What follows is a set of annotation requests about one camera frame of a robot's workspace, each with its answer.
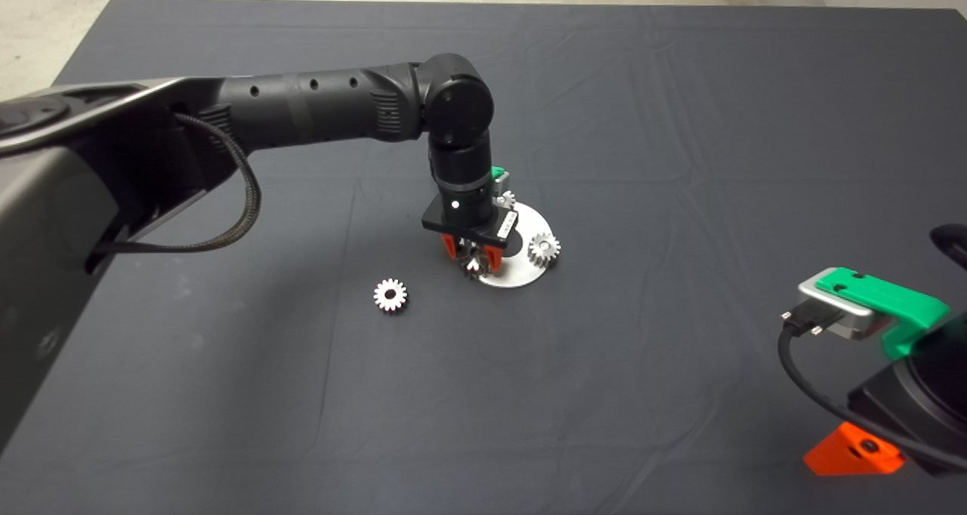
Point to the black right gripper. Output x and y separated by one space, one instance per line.
929 409

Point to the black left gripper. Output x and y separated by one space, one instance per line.
468 217

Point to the large steel gear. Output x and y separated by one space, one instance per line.
472 266

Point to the small steel gear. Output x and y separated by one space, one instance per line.
507 199
390 295
544 249

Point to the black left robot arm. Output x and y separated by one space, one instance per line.
317 107

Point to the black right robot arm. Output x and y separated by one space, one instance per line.
948 235

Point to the round metal plate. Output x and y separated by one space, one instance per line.
521 273

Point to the dark grey table cloth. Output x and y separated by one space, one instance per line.
604 387

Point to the green left camera mount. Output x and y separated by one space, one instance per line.
498 173

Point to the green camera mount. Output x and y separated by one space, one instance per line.
884 297
498 173

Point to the silver right camera box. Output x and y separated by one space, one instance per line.
861 325

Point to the green right camera mount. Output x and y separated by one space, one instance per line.
884 297

